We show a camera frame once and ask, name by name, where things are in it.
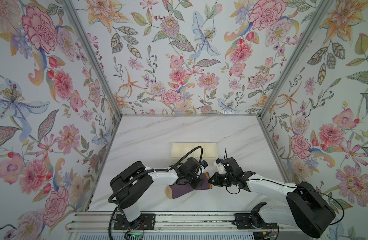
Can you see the aluminium corner post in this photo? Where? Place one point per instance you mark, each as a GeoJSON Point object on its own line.
{"type": "Point", "coordinates": [90, 54]}
{"type": "Point", "coordinates": [312, 26]}

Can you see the aluminium corner post left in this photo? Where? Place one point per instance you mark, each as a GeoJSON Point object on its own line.
{"type": "Point", "coordinates": [90, 54]}

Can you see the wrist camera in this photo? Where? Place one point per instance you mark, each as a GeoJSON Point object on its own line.
{"type": "Point", "coordinates": [204, 164]}
{"type": "Point", "coordinates": [220, 166]}

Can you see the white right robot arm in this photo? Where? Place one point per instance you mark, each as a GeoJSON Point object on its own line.
{"type": "Point", "coordinates": [303, 206]}

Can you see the purple sock with beige toe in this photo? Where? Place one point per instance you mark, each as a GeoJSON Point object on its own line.
{"type": "Point", "coordinates": [176, 191]}

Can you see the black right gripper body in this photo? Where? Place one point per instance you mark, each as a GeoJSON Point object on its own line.
{"type": "Point", "coordinates": [223, 180]}

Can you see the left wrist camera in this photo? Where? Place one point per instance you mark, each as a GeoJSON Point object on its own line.
{"type": "Point", "coordinates": [204, 164]}

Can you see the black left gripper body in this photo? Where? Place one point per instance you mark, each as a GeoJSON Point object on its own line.
{"type": "Point", "coordinates": [193, 180]}

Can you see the aluminium corner post right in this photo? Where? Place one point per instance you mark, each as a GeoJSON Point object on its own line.
{"type": "Point", "coordinates": [312, 26]}

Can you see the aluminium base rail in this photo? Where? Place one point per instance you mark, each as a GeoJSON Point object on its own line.
{"type": "Point", "coordinates": [177, 226]}

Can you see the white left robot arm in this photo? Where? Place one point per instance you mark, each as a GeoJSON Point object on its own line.
{"type": "Point", "coordinates": [129, 186]}

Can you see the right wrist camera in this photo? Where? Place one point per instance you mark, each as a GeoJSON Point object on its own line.
{"type": "Point", "coordinates": [220, 166]}

